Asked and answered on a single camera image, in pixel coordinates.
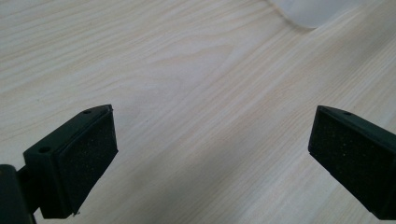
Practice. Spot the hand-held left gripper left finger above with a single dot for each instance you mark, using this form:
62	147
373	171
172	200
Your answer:
70	161

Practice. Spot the white translucent plastic bag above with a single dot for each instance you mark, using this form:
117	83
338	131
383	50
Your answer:
314	12

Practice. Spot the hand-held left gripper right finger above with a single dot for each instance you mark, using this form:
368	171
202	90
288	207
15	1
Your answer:
358	155

